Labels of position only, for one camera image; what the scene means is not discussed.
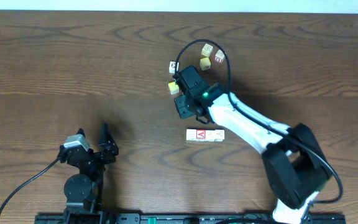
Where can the red block letter A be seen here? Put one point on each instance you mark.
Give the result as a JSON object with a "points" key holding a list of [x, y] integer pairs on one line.
{"points": [[200, 135]]}

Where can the yellow white block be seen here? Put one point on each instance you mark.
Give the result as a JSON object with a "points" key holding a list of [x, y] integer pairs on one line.
{"points": [[205, 63]]}

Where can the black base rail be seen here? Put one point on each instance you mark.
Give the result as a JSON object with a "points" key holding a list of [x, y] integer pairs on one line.
{"points": [[135, 218]]}

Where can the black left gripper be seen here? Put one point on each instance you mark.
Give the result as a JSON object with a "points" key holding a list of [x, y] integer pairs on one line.
{"points": [[95, 154]]}

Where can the red bordered block rear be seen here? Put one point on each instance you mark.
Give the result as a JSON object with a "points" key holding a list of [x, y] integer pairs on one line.
{"points": [[219, 56]]}

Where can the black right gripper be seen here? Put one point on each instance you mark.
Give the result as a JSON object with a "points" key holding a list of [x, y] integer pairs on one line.
{"points": [[183, 112]]}

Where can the white block letter M ladybug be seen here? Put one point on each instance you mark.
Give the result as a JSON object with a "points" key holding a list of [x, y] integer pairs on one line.
{"points": [[191, 135]]}

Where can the white block with letter A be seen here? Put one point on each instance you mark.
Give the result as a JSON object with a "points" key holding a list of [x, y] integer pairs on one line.
{"points": [[173, 67]]}

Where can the yellow bordered block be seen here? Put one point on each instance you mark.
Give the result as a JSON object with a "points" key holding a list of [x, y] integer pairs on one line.
{"points": [[207, 50]]}

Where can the white block number 4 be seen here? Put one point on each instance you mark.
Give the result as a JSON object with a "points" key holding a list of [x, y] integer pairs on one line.
{"points": [[210, 135]]}

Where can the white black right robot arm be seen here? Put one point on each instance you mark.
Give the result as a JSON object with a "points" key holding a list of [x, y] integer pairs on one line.
{"points": [[295, 165]]}

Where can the yellow top block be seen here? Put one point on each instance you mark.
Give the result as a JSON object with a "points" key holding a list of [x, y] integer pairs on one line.
{"points": [[173, 88]]}

